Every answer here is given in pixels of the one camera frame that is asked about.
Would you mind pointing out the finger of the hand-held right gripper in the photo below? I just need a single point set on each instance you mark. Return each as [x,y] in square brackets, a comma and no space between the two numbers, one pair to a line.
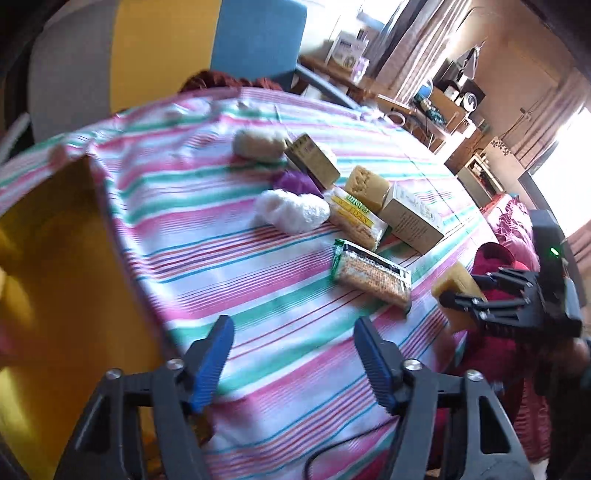
[508,280]
[503,316]

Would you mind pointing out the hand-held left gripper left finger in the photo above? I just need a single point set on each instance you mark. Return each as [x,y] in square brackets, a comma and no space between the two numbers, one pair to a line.
[213,355]

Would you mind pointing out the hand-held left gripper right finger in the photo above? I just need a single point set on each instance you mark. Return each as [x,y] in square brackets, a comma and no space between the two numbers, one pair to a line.
[371,357]

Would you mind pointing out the yellow sponge block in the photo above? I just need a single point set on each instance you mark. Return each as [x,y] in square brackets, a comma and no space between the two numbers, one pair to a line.
[457,279]
[367,184]

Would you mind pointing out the cream cardboard box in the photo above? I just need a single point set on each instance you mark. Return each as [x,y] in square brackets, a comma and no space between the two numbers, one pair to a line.
[413,217]

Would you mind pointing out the yellow cracker packet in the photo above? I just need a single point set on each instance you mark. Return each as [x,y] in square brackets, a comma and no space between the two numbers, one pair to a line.
[355,217]

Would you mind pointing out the yellow storage box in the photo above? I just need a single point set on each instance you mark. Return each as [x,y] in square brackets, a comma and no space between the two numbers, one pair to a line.
[55,277]

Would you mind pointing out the dark red clothing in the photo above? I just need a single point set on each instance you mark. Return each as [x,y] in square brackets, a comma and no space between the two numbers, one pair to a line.
[501,258]

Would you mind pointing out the pink patterned blanket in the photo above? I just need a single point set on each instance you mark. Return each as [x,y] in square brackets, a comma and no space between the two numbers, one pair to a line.
[515,217]

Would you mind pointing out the green cracker packet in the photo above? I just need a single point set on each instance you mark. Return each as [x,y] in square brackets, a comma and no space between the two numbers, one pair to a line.
[369,272]

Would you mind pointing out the white shelf unit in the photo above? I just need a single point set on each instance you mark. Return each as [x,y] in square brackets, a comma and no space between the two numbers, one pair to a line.
[480,180]

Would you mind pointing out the striped tablecloth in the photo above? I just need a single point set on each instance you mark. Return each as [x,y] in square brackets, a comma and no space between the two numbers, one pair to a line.
[184,230]

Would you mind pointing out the wooden cabinet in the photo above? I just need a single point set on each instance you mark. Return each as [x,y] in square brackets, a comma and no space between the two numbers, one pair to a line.
[455,124]

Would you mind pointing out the purple mesh scrubber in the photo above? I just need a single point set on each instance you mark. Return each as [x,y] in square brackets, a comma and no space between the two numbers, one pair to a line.
[293,181]

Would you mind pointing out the small pale green box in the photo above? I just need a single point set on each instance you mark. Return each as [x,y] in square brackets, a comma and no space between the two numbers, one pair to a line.
[314,159]

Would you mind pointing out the rolled beige sock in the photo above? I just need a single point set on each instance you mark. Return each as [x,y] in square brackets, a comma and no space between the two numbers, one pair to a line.
[258,145]

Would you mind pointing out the striped curtain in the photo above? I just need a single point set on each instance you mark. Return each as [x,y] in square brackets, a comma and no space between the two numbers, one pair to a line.
[415,41]

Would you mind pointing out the wooden desk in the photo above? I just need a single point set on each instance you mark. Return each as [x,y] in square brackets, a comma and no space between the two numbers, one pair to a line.
[346,76]

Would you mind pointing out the dark red cloth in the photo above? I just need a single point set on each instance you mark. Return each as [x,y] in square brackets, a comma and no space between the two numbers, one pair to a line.
[221,78]

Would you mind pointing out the white printed box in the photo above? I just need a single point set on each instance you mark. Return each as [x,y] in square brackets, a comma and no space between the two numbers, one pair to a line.
[346,48]

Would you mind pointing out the grey yellow blue chair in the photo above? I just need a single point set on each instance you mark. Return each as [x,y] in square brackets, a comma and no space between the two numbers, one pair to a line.
[161,50]

